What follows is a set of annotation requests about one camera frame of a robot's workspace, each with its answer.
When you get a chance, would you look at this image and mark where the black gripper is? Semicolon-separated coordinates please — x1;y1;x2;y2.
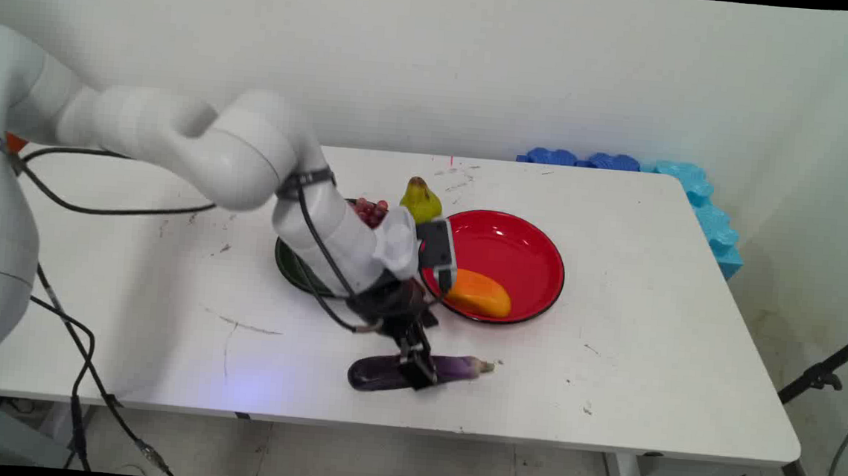
341;273;446;393

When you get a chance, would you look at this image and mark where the purple toy eggplant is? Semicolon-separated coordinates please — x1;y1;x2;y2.
346;347;497;401

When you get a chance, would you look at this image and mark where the orange yellow toy mango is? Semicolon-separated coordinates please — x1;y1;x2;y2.
442;267;515;320

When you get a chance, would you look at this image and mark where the red round plate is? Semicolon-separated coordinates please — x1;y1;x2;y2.
414;205;570;330

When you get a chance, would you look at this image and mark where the green yellow toy pear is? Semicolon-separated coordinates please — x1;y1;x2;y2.
398;175;446;227

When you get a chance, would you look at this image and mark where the red toy grape bunch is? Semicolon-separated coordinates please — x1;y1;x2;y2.
350;197;391;231

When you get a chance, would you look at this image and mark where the dark green round plate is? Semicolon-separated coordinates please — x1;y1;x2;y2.
272;193;359;300

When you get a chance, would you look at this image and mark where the light blue foam mat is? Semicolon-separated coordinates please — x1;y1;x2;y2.
633;159;751;283

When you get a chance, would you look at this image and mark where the black tripod stand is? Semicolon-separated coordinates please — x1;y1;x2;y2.
771;321;848;476

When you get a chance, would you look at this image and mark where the black wrist camera, white mount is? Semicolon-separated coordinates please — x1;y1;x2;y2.
372;205;463;296

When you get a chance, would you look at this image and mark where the black strap on arm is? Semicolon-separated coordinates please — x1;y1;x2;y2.
275;165;339;204

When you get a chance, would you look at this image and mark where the black cable to floor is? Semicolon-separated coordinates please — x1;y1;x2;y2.
19;263;192;476

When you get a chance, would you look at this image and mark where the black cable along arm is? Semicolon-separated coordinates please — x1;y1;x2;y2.
0;132;401;337

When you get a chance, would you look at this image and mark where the grey robot pedestal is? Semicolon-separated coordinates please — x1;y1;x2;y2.
0;395;74;469

